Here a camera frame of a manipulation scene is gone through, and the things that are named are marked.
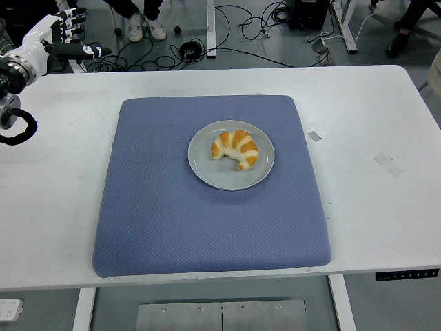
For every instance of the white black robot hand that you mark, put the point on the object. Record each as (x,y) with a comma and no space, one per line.
(38,38)

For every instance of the golden croissant bread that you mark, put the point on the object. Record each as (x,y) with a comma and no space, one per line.
(237,145)

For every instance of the large black equipment box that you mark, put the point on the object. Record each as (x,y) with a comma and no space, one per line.
(20,10)

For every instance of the white desk leg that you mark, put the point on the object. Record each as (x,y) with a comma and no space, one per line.
(211,31)
(348,34)
(76,66)

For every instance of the black chair caster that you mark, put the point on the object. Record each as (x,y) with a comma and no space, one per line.
(177,29)
(118,32)

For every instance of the person with white shoes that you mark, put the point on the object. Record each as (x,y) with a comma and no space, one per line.
(136,25)

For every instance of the blue quilted mat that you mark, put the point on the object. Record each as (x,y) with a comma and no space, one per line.
(172,224)

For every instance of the grey round plate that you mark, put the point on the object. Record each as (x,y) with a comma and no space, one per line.
(224,176)

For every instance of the black computer case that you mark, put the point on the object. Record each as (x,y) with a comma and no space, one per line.
(308,13)

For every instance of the white power strip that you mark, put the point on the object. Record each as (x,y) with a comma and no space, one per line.
(10,309)

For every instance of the white table leg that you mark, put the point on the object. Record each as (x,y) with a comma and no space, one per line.
(83,310)
(342,303)

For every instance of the grey floor socket box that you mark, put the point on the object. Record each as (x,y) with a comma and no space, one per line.
(324,53)

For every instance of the small grey tape piece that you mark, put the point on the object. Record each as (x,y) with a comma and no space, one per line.
(314,136)

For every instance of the person with black shoe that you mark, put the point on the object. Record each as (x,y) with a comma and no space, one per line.
(396,43)

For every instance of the large clear tape piece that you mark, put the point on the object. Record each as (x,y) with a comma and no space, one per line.
(389,165)

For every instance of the beige rounded object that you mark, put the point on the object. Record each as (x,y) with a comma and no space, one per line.
(435,70)

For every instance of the black table control panel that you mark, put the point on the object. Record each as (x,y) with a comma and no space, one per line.
(406,275)

